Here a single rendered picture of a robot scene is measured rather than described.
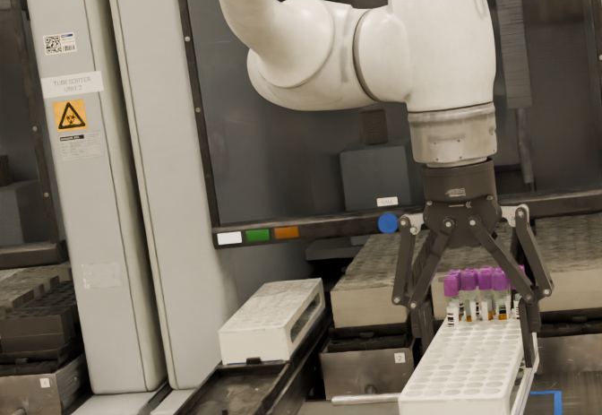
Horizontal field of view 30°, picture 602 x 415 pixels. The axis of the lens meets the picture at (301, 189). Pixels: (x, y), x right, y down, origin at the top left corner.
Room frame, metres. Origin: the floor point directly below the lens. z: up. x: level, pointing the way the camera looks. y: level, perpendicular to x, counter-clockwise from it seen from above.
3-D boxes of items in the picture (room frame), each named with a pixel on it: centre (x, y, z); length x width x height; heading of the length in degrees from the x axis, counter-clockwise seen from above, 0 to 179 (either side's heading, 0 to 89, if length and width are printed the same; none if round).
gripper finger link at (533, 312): (1.15, -0.23, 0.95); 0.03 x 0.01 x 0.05; 72
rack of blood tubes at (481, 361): (1.14, -0.16, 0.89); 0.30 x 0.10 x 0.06; 162
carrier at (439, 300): (1.63, -0.23, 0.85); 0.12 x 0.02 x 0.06; 76
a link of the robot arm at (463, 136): (1.17, -0.17, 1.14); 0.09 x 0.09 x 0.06
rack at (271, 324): (1.71, 0.07, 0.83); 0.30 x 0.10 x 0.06; 167
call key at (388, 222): (1.62, -0.12, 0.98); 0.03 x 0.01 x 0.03; 77
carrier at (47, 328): (1.78, 0.46, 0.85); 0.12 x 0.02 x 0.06; 77
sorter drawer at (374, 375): (1.89, -0.13, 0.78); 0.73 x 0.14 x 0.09; 167
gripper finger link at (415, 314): (1.20, -0.10, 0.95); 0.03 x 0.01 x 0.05; 72
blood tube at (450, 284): (1.24, -0.15, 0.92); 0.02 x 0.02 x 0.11
